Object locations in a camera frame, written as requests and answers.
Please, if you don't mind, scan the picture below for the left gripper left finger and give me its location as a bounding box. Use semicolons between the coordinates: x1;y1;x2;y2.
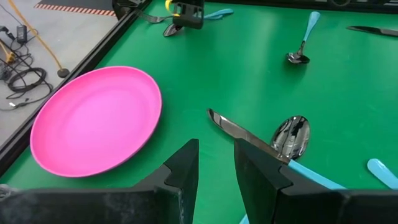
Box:
0;138;200;224

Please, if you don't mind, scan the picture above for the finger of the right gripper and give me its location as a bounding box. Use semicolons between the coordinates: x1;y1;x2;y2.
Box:
188;0;205;30
172;0;189;29

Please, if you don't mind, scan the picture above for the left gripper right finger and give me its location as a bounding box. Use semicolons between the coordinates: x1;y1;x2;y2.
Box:
233;138;398;224

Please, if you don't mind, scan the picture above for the blue-handled fork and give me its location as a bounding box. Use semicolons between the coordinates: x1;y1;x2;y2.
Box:
136;8;234;24

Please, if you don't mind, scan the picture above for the blue-handled knife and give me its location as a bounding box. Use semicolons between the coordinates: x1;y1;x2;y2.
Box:
346;26;398;38
206;108;346;190

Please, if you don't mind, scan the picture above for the pink plastic plate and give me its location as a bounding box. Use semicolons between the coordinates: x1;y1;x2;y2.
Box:
29;65;163;179

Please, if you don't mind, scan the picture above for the striped-edge black floor mat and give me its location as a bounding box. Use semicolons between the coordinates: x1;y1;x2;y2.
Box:
34;0;118;17

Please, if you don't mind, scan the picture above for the coiled black cable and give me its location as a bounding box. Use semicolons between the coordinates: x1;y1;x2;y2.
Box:
6;67;53;100

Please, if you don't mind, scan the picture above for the yellow hanging cable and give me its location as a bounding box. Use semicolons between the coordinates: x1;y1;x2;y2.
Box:
7;0;71;78

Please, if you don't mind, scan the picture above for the black power adapter cable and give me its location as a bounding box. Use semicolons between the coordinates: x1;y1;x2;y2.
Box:
15;24;29;44

